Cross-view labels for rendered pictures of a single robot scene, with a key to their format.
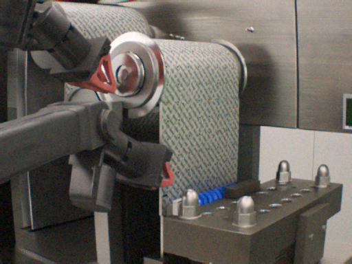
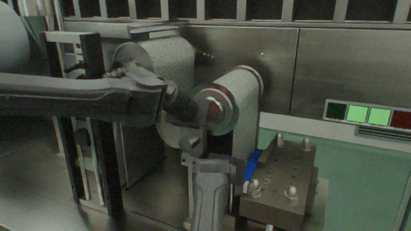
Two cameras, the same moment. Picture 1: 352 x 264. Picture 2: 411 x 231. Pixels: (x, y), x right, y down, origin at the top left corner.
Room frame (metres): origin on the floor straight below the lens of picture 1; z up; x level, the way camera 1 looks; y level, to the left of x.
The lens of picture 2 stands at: (0.23, 0.25, 1.50)
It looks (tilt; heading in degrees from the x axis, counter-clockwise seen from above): 22 degrees down; 347
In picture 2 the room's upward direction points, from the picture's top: straight up
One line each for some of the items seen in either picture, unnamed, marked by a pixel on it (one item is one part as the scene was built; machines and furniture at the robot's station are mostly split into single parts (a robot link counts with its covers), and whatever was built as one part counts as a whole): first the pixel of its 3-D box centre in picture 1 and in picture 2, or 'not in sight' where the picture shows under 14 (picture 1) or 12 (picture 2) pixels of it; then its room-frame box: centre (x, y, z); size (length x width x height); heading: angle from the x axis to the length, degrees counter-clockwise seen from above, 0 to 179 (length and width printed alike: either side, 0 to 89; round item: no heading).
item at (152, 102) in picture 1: (131, 74); (212, 109); (0.90, 0.07, 1.25); 0.15 x 0.01 x 0.15; 52
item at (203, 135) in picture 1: (203, 152); (245, 142); (0.96, -0.05, 1.11); 0.23 x 0.01 x 0.18; 142
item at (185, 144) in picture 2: not in sight; (187, 144); (0.86, 0.15, 1.18); 0.04 x 0.02 x 0.04; 52
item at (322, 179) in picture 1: (322, 174); (306, 142); (1.01, -0.30, 1.05); 0.04 x 0.04 x 0.04
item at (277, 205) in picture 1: (267, 214); (283, 175); (0.92, -0.17, 1.00); 0.40 x 0.16 x 0.06; 142
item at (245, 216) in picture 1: (245, 210); (291, 194); (0.76, -0.10, 1.05); 0.04 x 0.04 x 0.04
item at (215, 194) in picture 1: (211, 199); (250, 167); (0.94, -0.06, 1.03); 0.21 x 0.04 x 0.03; 142
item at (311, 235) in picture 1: (312, 237); (313, 189); (0.87, -0.25, 0.96); 0.10 x 0.03 x 0.11; 142
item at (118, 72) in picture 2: not in sight; (112, 75); (0.99, 0.32, 1.33); 0.06 x 0.03 x 0.03; 142
